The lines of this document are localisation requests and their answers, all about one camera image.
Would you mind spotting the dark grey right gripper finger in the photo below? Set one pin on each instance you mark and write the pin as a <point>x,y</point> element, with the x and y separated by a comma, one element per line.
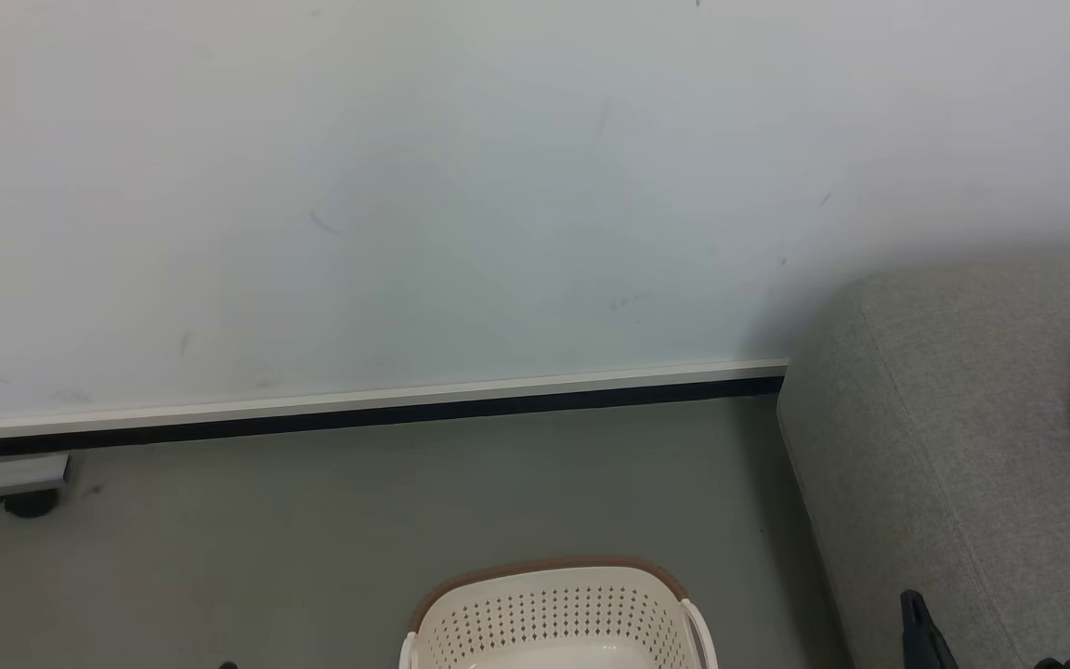
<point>1063,664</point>
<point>923,641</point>

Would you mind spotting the cream perforated laundry basket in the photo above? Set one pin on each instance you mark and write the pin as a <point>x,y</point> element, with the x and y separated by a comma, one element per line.
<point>554,613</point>

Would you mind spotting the grey fabric sofa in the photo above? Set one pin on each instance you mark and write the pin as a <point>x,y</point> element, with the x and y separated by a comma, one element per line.
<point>962,446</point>

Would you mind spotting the black caster wheel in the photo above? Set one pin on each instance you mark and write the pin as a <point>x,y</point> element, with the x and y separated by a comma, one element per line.
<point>30,504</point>

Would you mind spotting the white black wall skirting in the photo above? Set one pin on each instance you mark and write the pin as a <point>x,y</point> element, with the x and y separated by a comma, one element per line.
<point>358,413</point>

